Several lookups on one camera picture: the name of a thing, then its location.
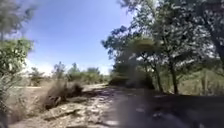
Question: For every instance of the row of low bushes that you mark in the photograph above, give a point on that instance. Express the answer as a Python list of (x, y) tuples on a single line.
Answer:
[(80, 76)]

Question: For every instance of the pale sandy dirt path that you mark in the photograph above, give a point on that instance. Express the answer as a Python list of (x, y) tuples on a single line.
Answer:
[(96, 110)]

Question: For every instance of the trees with thin trunks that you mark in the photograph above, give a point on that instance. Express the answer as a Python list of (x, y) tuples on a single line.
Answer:
[(166, 50)]

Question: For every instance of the dry grass and scrub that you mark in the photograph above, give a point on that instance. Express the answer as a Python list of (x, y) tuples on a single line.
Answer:
[(53, 91)]

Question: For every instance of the leafy green tree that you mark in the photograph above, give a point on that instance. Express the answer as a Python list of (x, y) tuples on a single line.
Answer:
[(11, 56)]

